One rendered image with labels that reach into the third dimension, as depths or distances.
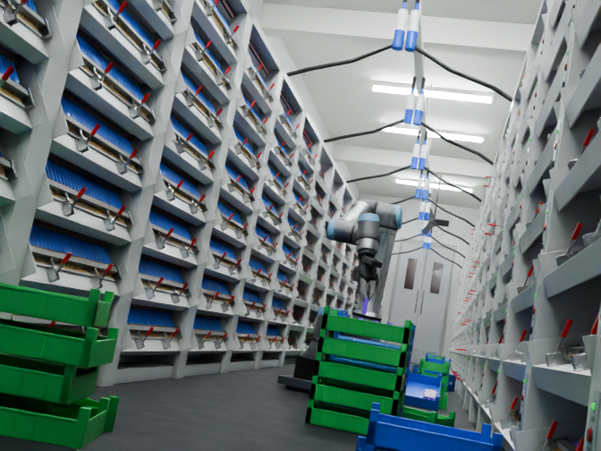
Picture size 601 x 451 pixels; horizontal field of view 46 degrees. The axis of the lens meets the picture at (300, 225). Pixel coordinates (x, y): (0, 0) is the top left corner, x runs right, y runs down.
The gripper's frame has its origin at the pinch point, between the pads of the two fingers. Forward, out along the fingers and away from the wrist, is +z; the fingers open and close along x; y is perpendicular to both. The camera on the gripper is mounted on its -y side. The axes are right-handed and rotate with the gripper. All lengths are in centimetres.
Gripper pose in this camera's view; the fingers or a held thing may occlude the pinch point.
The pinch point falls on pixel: (366, 298)
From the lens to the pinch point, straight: 287.4
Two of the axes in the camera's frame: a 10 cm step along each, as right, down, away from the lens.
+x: -9.3, -2.1, -2.9
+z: -0.9, 9.2, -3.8
